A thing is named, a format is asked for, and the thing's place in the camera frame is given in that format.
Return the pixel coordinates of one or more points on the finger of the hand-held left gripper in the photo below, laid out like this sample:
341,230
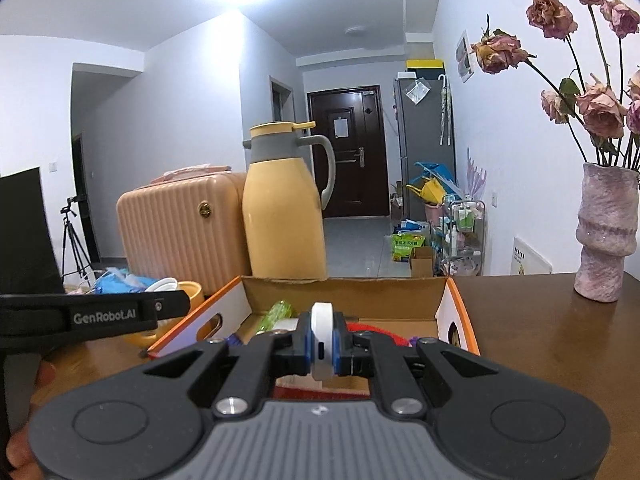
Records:
172,305

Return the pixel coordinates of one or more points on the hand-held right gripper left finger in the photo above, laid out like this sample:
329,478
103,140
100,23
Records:
309,350

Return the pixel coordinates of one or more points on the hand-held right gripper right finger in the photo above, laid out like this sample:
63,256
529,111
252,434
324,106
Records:
338,355

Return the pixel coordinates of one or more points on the orange and white cardboard box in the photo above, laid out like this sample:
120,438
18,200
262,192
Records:
380,297

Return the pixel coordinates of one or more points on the person's left hand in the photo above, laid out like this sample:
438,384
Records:
45,375

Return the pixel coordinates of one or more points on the yellow bowl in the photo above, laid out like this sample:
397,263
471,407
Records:
192,295

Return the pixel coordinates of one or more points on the blue wet wipes pack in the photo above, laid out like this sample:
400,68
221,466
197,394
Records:
125,282

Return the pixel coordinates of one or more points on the green plastic bottle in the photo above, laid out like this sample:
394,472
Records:
280,312

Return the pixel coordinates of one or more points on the orange ribbed suitcase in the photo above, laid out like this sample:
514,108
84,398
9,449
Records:
180,230

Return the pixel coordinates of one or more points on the purple plastic item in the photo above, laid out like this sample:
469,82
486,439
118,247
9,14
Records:
415,342

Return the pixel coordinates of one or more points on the black monitor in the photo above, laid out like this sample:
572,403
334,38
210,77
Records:
25,230

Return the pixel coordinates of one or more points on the small brown cardboard box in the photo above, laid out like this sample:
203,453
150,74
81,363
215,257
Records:
421,262

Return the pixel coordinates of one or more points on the green printed bag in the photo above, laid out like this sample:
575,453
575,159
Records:
407,247

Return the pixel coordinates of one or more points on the yellow thermos jug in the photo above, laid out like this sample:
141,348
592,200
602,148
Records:
285,220

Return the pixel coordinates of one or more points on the pink bucket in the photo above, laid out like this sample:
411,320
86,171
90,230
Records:
432,212

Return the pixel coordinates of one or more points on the dark brown entrance door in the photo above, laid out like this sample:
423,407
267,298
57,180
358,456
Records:
350,175

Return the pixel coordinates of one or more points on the yellow watering can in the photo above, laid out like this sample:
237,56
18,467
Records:
432,191

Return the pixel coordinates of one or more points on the paper notice sheet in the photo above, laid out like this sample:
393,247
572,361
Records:
340,128

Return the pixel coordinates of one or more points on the purple paper flower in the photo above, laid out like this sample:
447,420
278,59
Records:
475,175

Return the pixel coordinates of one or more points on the grey refrigerator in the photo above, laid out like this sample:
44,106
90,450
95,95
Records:
420,140

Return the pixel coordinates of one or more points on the white folded umbrella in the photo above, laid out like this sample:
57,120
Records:
444,110

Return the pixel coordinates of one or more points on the clear plastic bag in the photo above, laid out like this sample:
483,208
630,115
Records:
417,92

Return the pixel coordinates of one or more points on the pink textured vase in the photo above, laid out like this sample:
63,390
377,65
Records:
600,240

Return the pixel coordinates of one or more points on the yellow and black box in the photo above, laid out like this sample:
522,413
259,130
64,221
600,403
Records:
425,64

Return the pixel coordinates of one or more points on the round ceiling lamp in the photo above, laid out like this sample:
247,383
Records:
356,31

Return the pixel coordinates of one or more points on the bunch of dried pink roses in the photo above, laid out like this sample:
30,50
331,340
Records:
600,110

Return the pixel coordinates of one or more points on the black camera tripod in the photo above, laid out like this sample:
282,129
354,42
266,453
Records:
70,240

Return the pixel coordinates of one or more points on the grey interior door frame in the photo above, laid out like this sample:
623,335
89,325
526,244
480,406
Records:
280,100

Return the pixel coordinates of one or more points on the wall poster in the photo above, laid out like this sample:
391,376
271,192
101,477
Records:
464,60

